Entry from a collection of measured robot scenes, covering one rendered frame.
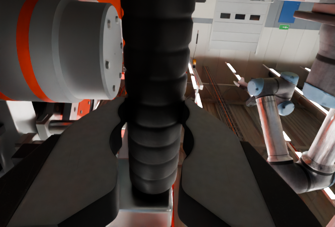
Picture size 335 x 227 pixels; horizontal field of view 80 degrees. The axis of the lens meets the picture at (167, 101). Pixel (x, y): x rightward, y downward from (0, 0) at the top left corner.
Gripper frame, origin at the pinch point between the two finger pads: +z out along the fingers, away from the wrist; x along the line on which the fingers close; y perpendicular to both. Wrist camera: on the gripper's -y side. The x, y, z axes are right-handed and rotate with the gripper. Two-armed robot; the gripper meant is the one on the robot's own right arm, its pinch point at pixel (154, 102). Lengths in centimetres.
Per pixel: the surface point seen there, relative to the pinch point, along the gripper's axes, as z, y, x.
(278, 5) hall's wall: 1296, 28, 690
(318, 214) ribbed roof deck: 425, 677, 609
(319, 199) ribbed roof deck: 481, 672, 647
